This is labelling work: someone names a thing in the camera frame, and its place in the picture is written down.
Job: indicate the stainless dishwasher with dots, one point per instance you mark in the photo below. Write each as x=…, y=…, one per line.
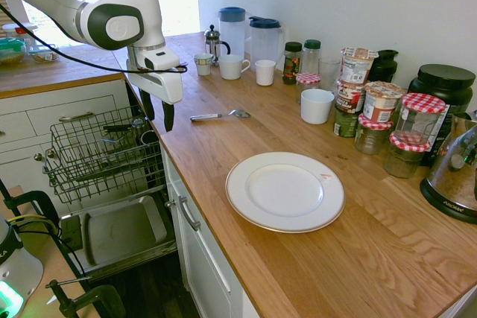
x=123, y=228

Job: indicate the small patterned cup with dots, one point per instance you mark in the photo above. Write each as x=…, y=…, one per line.
x=203, y=65

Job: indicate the white ribbed cup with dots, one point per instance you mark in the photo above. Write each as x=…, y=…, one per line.
x=265, y=74

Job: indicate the green tub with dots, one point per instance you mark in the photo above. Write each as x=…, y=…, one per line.
x=344, y=124

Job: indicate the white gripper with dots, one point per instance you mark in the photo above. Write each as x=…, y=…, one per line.
x=164, y=85

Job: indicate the glass jar red checked lid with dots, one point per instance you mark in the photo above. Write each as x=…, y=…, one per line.
x=372, y=137
x=404, y=161

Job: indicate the white cabinet with drawer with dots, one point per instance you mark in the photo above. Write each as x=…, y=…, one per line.
x=208, y=266

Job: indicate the small jar red checked lid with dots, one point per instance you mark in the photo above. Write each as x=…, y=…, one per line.
x=308, y=79

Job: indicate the clear pitcher with blue lid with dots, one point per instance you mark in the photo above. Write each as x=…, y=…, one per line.
x=232, y=35

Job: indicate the food container white lid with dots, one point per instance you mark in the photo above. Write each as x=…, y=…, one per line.
x=18, y=29

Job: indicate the dark spice jar black lid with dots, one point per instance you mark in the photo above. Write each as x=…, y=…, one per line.
x=292, y=65

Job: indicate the white knife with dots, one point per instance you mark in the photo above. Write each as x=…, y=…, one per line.
x=208, y=117

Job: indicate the black C clamp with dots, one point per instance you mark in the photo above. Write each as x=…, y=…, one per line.
x=108, y=299
x=37, y=197

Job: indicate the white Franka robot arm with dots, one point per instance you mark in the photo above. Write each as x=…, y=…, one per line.
x=123, y=1

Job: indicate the white plate with gold rim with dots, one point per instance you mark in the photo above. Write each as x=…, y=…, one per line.
x=285, y=191

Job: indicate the clear spice jar green lid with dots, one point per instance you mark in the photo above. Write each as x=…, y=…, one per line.
x=312, y=57

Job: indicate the clear drinking glass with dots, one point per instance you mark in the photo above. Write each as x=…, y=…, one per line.
x=329, y=74

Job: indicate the black shaker bottle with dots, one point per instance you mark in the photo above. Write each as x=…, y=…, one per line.
x=385, y=66

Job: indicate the round silver cabinet knob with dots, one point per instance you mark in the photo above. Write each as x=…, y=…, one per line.
x=37, y=156
x=48, y=152
x=170, y=204

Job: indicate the red and white yogurt tub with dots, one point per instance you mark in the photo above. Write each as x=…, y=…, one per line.
x=382, y=104

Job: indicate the plain white cup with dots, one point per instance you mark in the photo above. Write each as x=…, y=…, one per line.
x=316, y=107

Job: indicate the small clear food container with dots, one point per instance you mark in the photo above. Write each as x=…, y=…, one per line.
x=44, y=56

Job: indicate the glass french press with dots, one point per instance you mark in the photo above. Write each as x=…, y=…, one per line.
x=213, y=44

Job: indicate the food container green lid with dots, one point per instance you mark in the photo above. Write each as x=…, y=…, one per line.
x=11, y=45

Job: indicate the white corner cabinet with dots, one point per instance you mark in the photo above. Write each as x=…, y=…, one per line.
x=56, y=104

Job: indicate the black mug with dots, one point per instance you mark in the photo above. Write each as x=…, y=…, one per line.
x=149, y=137

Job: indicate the white yogurt tub foil lid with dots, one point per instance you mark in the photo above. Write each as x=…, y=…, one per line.
x=356, y=68

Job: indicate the clear pitcher with teal lid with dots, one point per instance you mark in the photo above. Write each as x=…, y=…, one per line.
x=265, y=44

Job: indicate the large black protein tub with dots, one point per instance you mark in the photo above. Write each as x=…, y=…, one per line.
x=445, y=87

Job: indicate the large jar red checked lid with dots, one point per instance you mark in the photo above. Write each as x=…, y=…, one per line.
x=419, y=120

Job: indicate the steel electric kettle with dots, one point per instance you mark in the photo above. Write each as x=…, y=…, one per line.
x=447, y=180

